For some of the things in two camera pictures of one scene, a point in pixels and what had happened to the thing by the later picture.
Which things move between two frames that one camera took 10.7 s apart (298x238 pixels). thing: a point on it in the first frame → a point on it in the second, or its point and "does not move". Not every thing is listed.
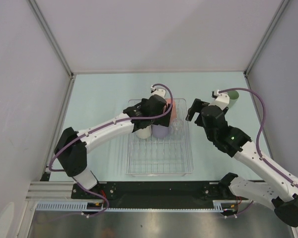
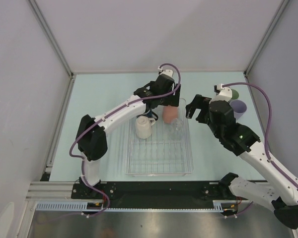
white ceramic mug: [144, 133] does not move
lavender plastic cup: [159, 131] → [239, 108]
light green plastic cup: [233, 95] does not move
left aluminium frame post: [34, 5] does not move
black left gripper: [166, 119] → [173, 100]
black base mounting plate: [190, 192] does not move
